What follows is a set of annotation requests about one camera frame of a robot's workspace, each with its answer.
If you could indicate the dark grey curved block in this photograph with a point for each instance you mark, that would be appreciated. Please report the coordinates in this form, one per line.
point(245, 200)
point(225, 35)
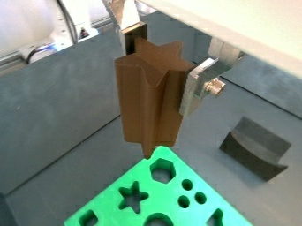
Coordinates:
point(257, 148)

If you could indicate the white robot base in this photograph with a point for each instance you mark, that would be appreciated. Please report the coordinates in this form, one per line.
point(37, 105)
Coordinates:
point(39, 27)

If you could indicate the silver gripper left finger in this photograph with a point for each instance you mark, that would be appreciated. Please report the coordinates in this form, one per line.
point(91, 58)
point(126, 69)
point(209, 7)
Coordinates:
point(131, 27)

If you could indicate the brown star-shaped block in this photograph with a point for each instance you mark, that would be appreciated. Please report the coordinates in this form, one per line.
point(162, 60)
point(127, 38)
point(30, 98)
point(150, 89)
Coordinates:
point(151, 79)

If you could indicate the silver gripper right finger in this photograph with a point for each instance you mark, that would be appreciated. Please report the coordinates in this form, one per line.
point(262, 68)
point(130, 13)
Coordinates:
point(202, 80)

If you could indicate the green shape sorter board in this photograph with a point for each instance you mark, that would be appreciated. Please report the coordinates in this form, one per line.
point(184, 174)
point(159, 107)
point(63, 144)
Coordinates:
point(159, 189)

